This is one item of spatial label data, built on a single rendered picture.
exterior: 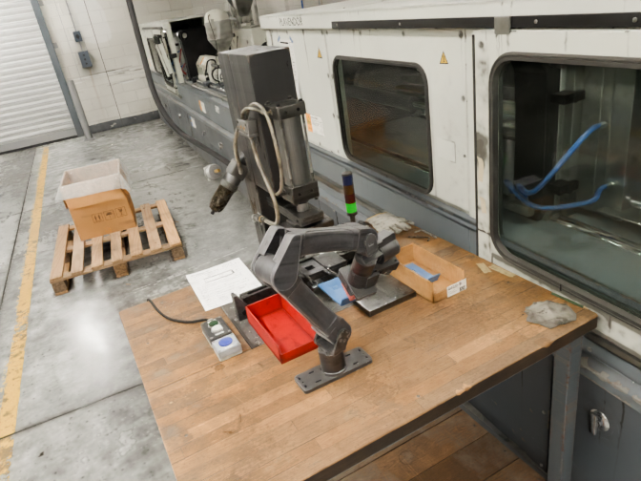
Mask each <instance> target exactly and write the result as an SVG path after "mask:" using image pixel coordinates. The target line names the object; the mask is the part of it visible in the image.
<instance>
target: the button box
mask: <svg viewBox="0 0 641 481"><path fill-rule="evenodd" d="M147 301H149V302H150V303H151V305H152V306H153V307H154V309H155V310H156V311H157V312H158V313H159V314H160V315H161V316H162V317H164V318H166V319H168V320H170V321H173V322H178V323H186V324H192V323H198V322H205V321H207V322H205V323H202V324H200V326H201V329H202V332H203V334H204V335H205V337H206V339H207V340H208V342H209V344H210V345H211V347H213V346H212V341H215V340H217V339H220V338H222V337H225V336H227V335H229V334H231V333H232V330H231V329H230V328H229V326H228V325H227V323H225V322H224V320H223V319H222V317H221V316H218V317H216V318H214V319H207V318H204V319H198V320H192V321H185V320H178V319H173V318H170V317H168V316H166V315H165V314H163V313H162V312H161V311H160V310H159V309H158V308H157V307H156V306H155V304H154V303H153V301H152V300H151V299H149V298H147ZM213 320H217V321H218V324H219V325H221V327H222V329H221V330H220V331H218V332H214V331H213V330H212V327H211V326H209V322H210V321H213Z"/></svg>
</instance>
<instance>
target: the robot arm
mask: <svg viewBox="0 0 641 481"><path fill-rule="evenodd" d="M280 236H281V238H280V245H279V237H280ZM335 251H346V252H349V251H354V252H356V253H355V256H354V259H353V261H352V264H349V265H346V266H345V267H342V268H340V269H339V275H338V277H339V279H340V281H341V285H342V287H343V289H344V291H345V293H346V295H347V297H348V298H349V301H353V300H355V299H356V301H360V300H362V299H363V298H364V297H367V296H369V297H370V296H373V295H375V294H376V293H377V291H378V289H377V287H376V286H375V285H376V283H377V280H378V278H379V276H380V274H383V275H389V274H390V273H391V272H392V271H393V270H396V269H397V267H398V265H399V263H400V262H399V260H398V259H397V258H396V255H397V254H399V253H400V251H401V247H400V245H399V243H398V241H397V240H396V236H395V233H392V232H390V231H387V230H384V229H383V230H382V231H381V232H379V233H377V231H376V230H375V229H372V228H370V227H367V226H364V225H361V224H358V223H356V222H343V223H342V224H339V225H337V226H331V227H320V228H305V229H299V228H284V227H282V226H280V225H278V224H275V225H271V226H270V227H269V228H268V230H267V232H266V234H265V236H264V238H263V240H262V242H261V244H260V246H259V248H258V251H257V253H256V255H255V256H254V258H253V261H252V264H251V270H252V273H253V274H254V275H255V276H256V277H257V278H259V279H260V280H261V281H262V282H263V283H264V284H266V285H267V286H269V287H272V288H273V289H274V290H275V291H277V292H278V293H279V294H280V295H281V296H282V297H283V298H284V299H285V300H286V301H287V302H289V303H290V304H291V305H292V306H293V307H295V308H296V309H297V311H298V312H299V313H300V314H301V315H302V316H303V317H304V318H305V319H306V320H307V321H308V322H309V323H310V325H312V326H311V328H312V329H313V330H314V331H316V334H315V338H314V344H316V345H318V346H319V347H318V352H319V357H320V365H318V366H314V367H312V368H310V369H308V370H306V371H304V372H303V373H300V374H298V375H296V376H295V382H296V383H297V385H298V386H299V387H300V389H301V390H302V391H303V392H304V393H305V394H309V393H311V392H313V391H315V390H317V389H319V388H321V387H324V386H327V385H329V384H331V383H333V382H335V381H337V380H339V379H340V378H342V377H344V376H346V375H348V374H350V373H352V372H354V371H356V370H358V369H360V368H362V367H364V366H367V365H370V364H371V363H372V357H371V356H370V355H369V354H367V353H366V352H365V351H364V350H363V349H362V348H361V347H359V346H357V347H355V348H353V349H351V350H349V351H346V352H344V353H343V351H344V350H346V346H347V342H348V340H349V339H350V337H351V333H352V328H351V325H350V324H349V323H348V322H347V321H346V320H345V319H344V318H343V317H341V316H339V315H338V314H336V313H335V312H334V311H332V310H331V309H330V308H329V307H327V306H326V305H325V304H324V303H323V302H322V300H321V299H320V298H319V297H318V296H317V295H316V294H315V293H314V292H313V291H312V290H311V289H310V288H309V287H308V286H307V285H306V284H305V283H304V282H303V281H302V278H301V277H300V276H299V274H300V272H299V262H300V257H302V256H305V255H310V254H317V253H325V252H335Z"/></svg>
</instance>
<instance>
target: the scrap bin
mask: <svg viewBox="0 0 641 481"><path fill-rule="evenodd" d="M245 310H246V314H247V318H248V322H249V324H250V325H251V327H253V328H254V329H255V331H256V332H257V333H258V335H259V336H260V338H261V339H262V340H263V341H264V342H265V344H266V345H267V346H268V347H269V349H270V350H271V351H272V352H273V354H274V355H275V356H276V357H277V359H278V360H279V361H280V363H281V364H285V363H287V362H289V361H291V360H293V359H296V358H298V357H299V356H301V355H303V354H306V353H308V352H310V351H312V350H314V349H317V348H318V347H319V346H318V345H316V344H314V338H315V334H316V331H314V330H313V329H312V328H311V326H312V325H310V323H309V322H308V321H307V320H306V319H305V318H304V317H303V316H302V315H301V314H300V313H299V312H298V311H297V309H296V308H295V307H293V306H292V305H291V304H290V303H289V302H287V301H286V300H285V299H284V298H283V297H282V296H281V295H280V294H279V293H278V294H276V295H273V296H271V297H268V298H266V299H263V300H260V301H258V302H255V303H251V304H249V305H246V306H245Z"/></svg>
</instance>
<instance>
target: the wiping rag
mask: <svg viewBox="0 0 641 481"><path fill-rule="evenodd" d="M525 312H526V314H527V322H531V323H534V324H540V325H542V326H544V327H547V328H550V329H552V328H554V327H556V326H558V325H559V324H567V323H569V322H571V321H576V318H577V316H576V313H575V312H574V311H573V310H572V309H571V308H570V307H569V306H567V304H566V303H555V302H553V301H549V300H546V301H544V302H533V303H532V305H531V306H526V311H525Z"/></svg>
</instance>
